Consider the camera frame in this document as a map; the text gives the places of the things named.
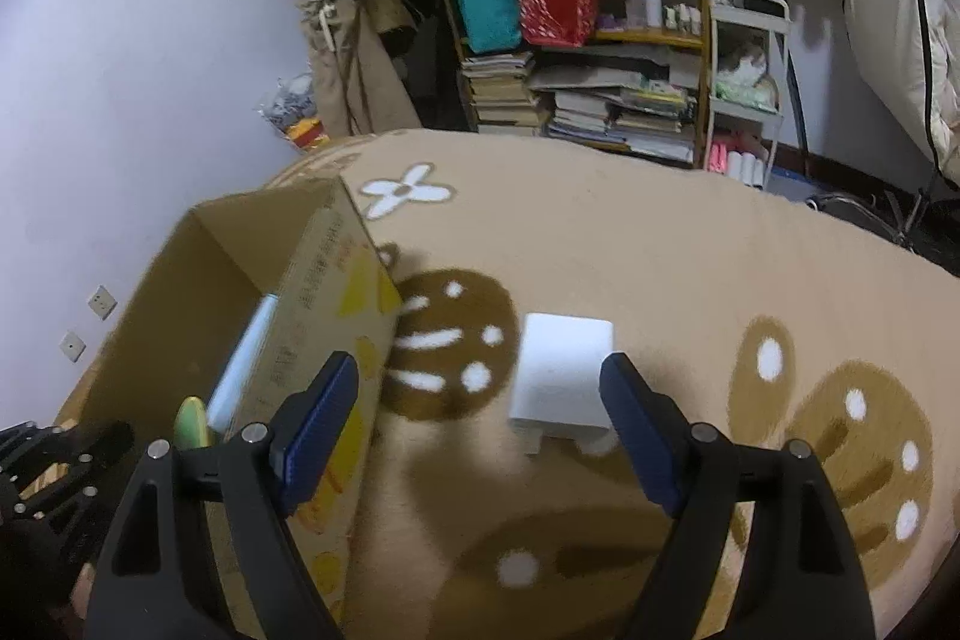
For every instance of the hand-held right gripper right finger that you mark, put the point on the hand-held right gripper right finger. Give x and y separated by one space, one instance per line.
645 437

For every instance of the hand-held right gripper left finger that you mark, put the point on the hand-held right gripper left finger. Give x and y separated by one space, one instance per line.
319 430

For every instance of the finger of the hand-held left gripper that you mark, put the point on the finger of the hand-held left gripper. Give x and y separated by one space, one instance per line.
94 452

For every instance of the light blue handheld device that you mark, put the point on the light blue handheld device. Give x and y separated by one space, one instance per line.
240 370

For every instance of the white power adapter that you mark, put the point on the white power adapter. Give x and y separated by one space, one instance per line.
559 370

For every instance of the brown cardboard box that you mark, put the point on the brown cardboard box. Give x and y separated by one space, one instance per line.
315 280

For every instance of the row of pink white bottles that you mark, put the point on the row of pink white bottles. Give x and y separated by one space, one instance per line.
739 164

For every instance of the pile of books and papers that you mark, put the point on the pile of books and papers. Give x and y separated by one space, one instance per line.
622 123

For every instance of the bag of plush toys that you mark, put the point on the bag of plush toys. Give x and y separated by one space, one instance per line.
292 111

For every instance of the white metal cart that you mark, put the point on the white metal cart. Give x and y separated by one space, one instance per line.
742 111

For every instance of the beige coat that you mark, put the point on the beige coat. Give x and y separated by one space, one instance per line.
375 78

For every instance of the pale green packets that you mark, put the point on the pale green packets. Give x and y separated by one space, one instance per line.
742 91

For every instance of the stack of old books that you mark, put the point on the stack of old books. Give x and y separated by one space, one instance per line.
499 93

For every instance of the dark garment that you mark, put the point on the dark garment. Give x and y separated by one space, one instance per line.
427 55

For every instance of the white brown plush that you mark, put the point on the white brown plush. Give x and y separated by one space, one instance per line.
742 57

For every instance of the white wall socket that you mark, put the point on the white wall socket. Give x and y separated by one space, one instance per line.
102 302
73 346

